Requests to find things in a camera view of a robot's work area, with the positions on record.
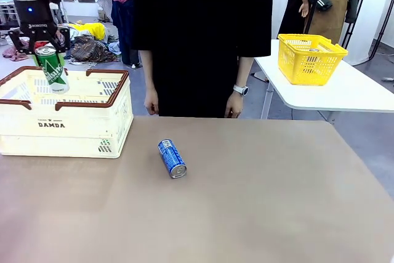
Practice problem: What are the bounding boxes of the grey background work table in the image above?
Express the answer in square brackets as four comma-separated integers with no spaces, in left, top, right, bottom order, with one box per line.
[0,0,68,34]

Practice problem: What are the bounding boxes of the black stand pole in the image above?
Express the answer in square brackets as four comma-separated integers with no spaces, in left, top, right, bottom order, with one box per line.
[340,0,373,49]
[368,0,394,60]

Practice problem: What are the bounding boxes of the mauve cloth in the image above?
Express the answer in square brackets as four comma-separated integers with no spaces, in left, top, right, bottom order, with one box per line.
[2,44,33,62]

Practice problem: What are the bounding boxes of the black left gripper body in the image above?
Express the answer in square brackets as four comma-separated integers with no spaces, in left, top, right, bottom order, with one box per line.
[14,0,59,42]

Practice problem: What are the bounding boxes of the dark navy hanging trousers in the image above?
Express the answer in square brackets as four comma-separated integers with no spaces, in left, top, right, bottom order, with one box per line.
[110,0,141,67]

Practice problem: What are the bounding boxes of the person's left forearm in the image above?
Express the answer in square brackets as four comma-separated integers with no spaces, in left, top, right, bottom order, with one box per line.
[234,56,254,87]

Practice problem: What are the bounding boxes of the brown patterned cloth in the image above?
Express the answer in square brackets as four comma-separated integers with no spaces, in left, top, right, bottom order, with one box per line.
[70,35,119,63]

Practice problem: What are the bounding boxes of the person's left hand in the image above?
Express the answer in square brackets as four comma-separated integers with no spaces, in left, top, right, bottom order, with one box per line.
[224,92,244,119]

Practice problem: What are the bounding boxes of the yellow plastic basket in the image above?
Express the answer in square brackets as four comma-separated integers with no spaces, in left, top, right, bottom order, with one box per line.
[277,33,349,86]

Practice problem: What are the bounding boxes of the person's black clothed body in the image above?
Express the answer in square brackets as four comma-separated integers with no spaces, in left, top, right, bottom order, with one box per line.
[132,0,275,119]

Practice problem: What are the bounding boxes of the brown plastic basket handle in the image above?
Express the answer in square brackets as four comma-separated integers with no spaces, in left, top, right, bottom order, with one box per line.
[0,65,69,111]
[54,69,131,112]

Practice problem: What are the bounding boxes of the black hanging garment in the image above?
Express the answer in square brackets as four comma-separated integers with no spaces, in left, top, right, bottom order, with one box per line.
[276,0,308,41]

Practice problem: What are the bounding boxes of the brown leather apron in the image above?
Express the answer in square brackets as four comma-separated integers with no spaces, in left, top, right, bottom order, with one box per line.
[304,0,350,45]

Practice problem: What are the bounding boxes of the cream plastic shopping basket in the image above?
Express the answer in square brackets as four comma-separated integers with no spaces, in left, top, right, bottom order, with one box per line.
[0,65,135,160]

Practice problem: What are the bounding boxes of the light blue cloth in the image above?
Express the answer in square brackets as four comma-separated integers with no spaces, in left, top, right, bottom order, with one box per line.
[107,41,123,56]

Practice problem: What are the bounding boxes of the person's right forearm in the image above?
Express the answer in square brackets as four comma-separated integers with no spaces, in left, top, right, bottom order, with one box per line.
[140,49,158,91]

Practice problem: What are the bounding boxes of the yellow garment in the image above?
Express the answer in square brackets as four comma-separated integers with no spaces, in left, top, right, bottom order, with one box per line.
[68,22,107,42]

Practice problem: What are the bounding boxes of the white side table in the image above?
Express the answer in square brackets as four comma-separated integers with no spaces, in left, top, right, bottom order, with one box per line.
[254,39,394,121]

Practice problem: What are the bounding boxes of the person's right hand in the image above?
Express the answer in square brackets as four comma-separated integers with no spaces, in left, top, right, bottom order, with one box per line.
[143,89,160,115]

